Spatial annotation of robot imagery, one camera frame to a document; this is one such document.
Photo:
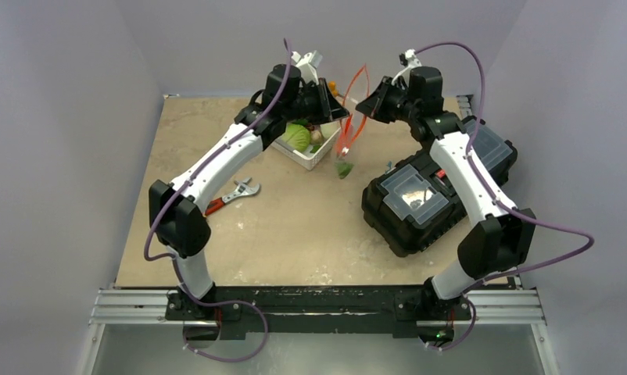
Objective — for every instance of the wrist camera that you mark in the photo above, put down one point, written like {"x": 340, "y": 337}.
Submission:
{"x": 408, "y": 61}
{"x": 307, "y": 65}

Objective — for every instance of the clear orange zip bag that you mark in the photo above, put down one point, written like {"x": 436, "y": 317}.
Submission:
{"x": 357, "y": 91}

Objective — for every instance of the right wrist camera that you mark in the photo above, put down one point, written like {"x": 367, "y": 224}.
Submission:
{"x": 408, "y": 61}

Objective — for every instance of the adjustable wrench red handle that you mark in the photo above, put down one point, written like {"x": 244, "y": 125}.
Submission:
{"x": 243, "y": 188}

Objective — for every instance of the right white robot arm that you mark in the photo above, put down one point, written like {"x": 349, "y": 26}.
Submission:
{"x": 500, "y": 234}

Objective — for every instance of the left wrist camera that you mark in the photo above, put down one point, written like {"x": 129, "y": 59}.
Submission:
{"x": 307, "y": 65}

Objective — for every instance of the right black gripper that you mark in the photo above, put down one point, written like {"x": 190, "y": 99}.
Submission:
{"x": 382, "y": 101}

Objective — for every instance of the green cabbage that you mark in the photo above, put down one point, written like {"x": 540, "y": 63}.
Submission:
{"x": 297, "y": 137}

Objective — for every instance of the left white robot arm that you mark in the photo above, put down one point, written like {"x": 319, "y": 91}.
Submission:
{"x": 176, "y": 209}

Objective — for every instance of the black plastic toolbox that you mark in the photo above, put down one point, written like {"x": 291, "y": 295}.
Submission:
{"x": 415, "y": 203}

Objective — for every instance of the orange carrot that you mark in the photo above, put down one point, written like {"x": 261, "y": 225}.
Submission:
{"x": 350, "y": 130}

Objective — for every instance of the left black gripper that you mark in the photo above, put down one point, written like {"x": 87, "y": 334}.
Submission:
{"x": 328, "y": 108}

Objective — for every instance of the white plastic basket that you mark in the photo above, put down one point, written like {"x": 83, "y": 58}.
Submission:
{"x": 314, "y": 153}

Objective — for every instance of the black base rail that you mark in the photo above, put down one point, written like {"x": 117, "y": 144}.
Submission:
{"x": 394, "y": 310}

